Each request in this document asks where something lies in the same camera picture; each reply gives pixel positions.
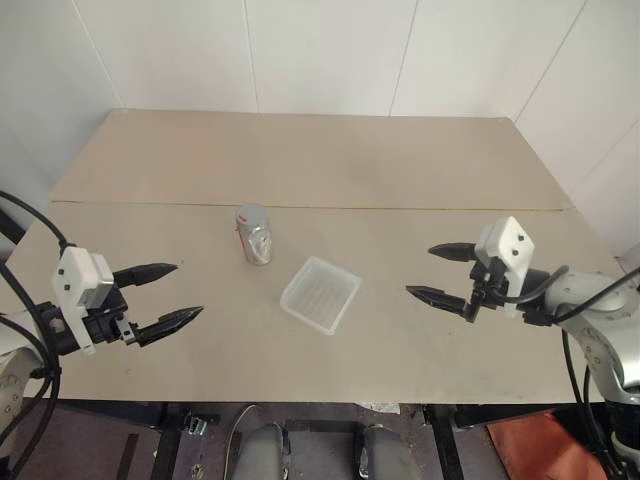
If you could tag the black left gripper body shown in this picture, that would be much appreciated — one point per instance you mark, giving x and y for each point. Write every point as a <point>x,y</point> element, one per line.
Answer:
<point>107,324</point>

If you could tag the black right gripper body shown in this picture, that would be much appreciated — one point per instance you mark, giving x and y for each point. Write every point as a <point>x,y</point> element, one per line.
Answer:
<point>487,285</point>

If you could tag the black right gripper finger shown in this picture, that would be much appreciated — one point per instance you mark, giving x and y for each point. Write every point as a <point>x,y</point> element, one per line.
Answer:
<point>440,297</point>
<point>452,251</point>

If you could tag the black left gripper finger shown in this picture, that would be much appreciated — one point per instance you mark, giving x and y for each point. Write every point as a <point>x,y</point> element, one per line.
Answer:
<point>170,322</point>
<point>147,272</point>

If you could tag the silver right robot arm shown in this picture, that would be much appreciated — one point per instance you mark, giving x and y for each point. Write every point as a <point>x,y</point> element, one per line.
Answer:
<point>605,320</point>

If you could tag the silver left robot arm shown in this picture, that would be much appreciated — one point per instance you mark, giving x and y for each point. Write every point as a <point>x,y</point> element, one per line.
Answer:
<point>20,380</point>

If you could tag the clear plastic tray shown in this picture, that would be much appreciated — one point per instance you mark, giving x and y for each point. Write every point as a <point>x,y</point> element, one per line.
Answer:
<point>320,292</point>

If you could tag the grey bottle cap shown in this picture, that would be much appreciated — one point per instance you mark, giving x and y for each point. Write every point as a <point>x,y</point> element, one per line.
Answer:
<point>253,214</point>

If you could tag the crumpled white paper scrap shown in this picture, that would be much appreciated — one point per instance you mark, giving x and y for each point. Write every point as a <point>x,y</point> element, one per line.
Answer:
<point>381,405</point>

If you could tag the dark grey rounded shape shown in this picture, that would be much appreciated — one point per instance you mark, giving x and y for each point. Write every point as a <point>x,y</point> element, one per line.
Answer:
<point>387,455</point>
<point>267,455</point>

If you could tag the orange cloth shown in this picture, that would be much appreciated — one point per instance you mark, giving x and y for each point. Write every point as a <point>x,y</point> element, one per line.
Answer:
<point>540,445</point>

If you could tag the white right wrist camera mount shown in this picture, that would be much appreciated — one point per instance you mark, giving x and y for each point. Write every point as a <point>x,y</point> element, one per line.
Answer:
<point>510,245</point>

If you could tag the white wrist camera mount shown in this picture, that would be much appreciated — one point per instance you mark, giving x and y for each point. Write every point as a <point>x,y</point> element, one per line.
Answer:
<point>75,285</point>
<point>510,245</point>

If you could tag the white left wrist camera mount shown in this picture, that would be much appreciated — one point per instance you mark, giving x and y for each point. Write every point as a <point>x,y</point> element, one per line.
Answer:
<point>75,285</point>

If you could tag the black table frame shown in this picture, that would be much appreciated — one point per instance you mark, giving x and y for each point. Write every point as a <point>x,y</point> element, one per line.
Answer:
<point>125,412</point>

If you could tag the small metal bracket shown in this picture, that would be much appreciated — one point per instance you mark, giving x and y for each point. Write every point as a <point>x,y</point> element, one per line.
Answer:
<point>197,424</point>

